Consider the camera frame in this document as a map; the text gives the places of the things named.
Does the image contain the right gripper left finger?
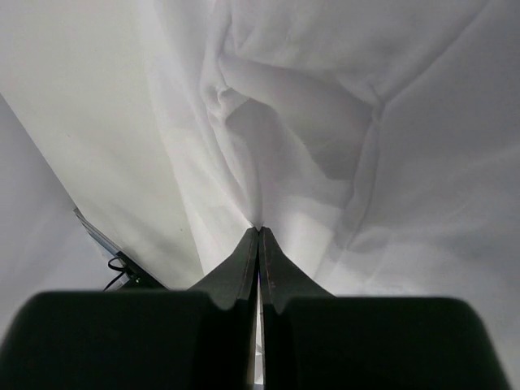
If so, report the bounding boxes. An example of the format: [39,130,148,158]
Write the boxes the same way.
[188,227,258,310]

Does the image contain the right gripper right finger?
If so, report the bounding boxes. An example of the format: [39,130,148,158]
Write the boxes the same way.
[258,227,334,314]

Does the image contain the white t shirt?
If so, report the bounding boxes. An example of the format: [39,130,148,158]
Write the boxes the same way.
[145,0,520,300]

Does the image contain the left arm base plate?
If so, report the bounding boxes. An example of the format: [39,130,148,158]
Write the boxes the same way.
[103,257,164,292]

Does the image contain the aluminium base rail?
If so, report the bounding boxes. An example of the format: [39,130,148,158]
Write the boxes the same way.
[74,208,167,290]

